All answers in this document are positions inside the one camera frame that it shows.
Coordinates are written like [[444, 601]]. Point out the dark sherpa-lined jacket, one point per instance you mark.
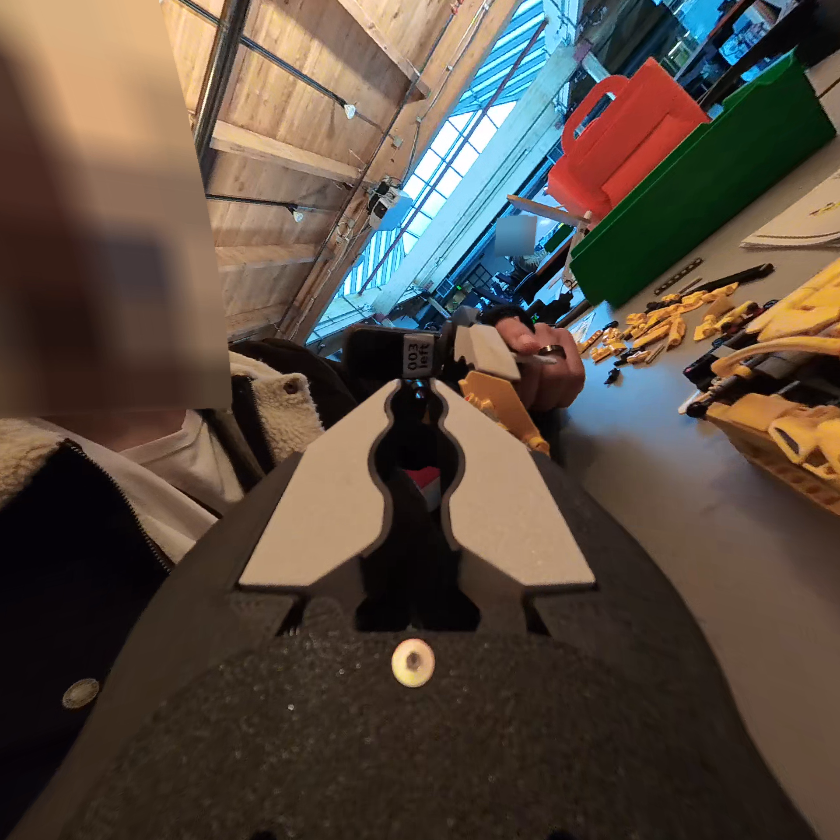
[[131, 499]]

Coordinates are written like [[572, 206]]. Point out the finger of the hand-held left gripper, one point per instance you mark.
[[486, 352]]

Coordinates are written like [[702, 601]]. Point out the small black perforated beam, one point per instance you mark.
[[677, 276]]

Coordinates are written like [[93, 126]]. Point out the orange plastic carry case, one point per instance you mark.
[[630, 131]]

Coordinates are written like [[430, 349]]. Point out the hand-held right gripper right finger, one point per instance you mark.
[[512, 525]]

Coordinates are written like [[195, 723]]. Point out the small black brick piece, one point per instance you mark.
[[612, 374]]

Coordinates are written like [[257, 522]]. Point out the person's left hand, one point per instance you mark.
[[551, 374]]

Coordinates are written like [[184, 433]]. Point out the green plastic bin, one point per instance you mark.
[[696, 184]]

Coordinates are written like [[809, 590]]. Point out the yellow toy brick car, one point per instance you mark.
[[775, 394]]

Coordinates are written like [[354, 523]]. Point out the long black brick beam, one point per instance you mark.
[[729, 280]]

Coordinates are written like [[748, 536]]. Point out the pile of yellow brick pieces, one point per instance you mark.
[[656, 328]]

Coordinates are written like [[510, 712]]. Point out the open instruction booklet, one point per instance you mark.
[[801, 223]]

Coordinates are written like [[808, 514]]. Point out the ceiling projector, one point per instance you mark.
[[387, 204]]

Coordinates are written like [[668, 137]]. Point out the yellow brick wing piece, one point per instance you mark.
[[505, 407]]

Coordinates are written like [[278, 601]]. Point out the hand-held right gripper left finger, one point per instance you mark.
[[322, 525]]

